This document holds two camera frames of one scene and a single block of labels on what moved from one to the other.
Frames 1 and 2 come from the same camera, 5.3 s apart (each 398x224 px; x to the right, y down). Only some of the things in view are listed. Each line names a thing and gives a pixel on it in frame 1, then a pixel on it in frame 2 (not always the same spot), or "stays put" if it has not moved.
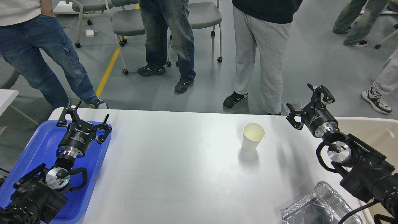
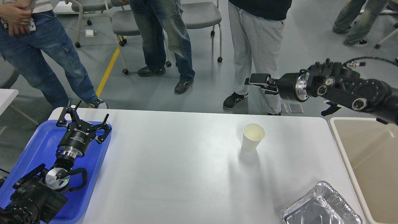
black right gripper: [319, 119] → [294, 86]
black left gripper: [76, 138] stays put
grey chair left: [90, 8] stays put
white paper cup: [253, 133] stays put
